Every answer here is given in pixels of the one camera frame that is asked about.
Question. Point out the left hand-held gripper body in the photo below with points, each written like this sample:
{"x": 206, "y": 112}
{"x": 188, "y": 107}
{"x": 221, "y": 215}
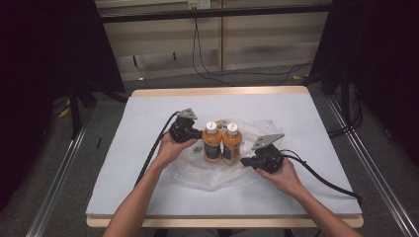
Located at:
{"x": 182, "y": 128}

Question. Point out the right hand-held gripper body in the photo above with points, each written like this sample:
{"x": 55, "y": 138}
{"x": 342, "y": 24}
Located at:
{"x": 268, "y": 154}

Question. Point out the orange juice bottle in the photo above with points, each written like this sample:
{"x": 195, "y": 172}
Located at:
{"x": 212, "y": 143}
{"x": 232, "y": 144}

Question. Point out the clear plastic bag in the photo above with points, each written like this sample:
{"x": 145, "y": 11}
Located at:
{"x": 210, "y": 174}

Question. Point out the person's left hand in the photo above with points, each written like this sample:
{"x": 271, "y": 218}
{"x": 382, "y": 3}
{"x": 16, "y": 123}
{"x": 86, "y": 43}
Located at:
{"x": 171, "y": 151}

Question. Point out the person's right hand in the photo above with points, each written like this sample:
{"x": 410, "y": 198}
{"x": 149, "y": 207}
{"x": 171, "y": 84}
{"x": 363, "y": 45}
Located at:
{"x": 283, "y": 179}

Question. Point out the white table mat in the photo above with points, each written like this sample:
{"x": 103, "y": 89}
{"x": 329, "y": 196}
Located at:
{"x": 230, "y": 105}

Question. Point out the black horizontal bar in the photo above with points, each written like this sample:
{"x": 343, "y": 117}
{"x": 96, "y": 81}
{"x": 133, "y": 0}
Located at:
{"x": 214, "y": 13}

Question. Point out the dark curtain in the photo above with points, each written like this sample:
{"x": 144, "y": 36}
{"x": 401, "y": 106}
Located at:
{"x": 378, "y": 65}
{"x": 39, "y": 65}

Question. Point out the metal floor rail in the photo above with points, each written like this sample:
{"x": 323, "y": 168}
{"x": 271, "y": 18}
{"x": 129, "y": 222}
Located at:
{"x": 375, "y": 171}
{"x": 56, "y": 184}

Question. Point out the white wall socket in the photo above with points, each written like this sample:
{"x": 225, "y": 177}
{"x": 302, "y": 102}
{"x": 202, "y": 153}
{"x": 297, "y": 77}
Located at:
{"x": 199, "y": 4}

